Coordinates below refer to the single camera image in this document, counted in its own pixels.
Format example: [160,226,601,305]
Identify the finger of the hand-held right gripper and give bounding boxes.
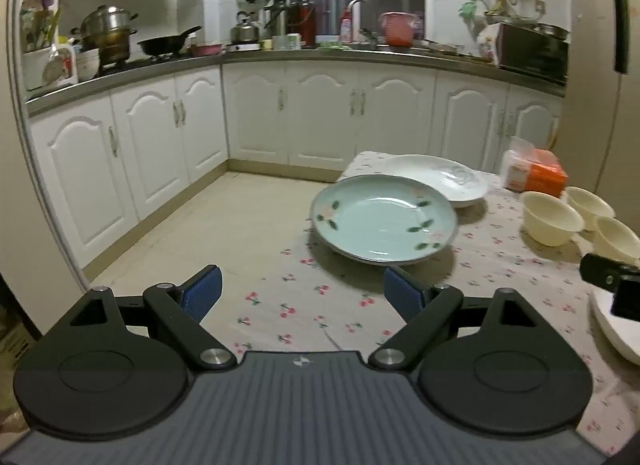
[580,252,640,318]

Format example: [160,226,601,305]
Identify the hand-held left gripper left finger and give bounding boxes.
[46,265,238,372]

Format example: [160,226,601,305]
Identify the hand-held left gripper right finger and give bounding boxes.
[368,266,562,372]

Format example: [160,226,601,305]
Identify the cream plastic bowl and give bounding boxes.
[520,191,586,247]
[565,186,616,232]
[592,216,640,266]

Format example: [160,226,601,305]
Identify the plain white plate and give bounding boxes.
[589,287,640,367]

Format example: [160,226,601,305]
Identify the green floral plate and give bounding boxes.
[310,175,458,266]

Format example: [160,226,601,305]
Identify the white plate with grey flower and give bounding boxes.
[382,154,489,209]

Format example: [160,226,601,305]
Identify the stack of white bowls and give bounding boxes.
[75,47,101,80]

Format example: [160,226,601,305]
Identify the orange tissue pack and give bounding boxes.
[501,136,570,198]

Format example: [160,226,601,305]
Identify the beige refrigerator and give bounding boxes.
[555,0,640,266]

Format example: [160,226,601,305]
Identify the white base cabinets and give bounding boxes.
[27,62,566,271]

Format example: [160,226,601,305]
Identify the dark microwave oven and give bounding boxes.
[500,22,571,86]

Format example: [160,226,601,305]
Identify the black wok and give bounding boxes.
[136,26,202,56]

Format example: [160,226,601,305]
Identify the grey kitchen countertop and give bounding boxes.
[25,42,568,118]

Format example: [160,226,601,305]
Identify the red plastic basin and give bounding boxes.
[378,11,418,47]

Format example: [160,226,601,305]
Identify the steel kettle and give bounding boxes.
[230,11,261,44]

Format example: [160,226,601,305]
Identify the steel steamer pot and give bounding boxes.
[70,5,138,66]

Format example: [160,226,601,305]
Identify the white utensil drainer rack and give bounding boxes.
[20,0,81,90]

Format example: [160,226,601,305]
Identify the steel thermos jug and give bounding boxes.
[264,0,291,40]

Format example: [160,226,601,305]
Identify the red thermos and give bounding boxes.
[295,0,317,48]

